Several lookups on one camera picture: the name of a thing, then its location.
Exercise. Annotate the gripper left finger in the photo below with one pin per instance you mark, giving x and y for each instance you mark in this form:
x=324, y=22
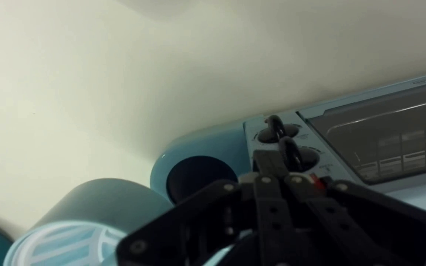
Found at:
x=272, y=214

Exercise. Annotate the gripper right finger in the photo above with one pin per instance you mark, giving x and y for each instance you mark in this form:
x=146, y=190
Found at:
x=364, y=221

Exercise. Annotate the black oven knob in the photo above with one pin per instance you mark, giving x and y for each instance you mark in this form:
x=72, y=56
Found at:
x=268, y=136
x=309, y=157

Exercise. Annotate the light blue toaster oven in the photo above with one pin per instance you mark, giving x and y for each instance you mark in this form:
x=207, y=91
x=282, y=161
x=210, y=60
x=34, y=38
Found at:
x=216, y=144

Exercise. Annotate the glass oven door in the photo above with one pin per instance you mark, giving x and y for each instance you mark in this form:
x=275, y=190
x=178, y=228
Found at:
x=390, y=129

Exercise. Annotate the teal cylindrical container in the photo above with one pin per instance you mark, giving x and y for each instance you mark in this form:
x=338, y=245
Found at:
x=98, y=207

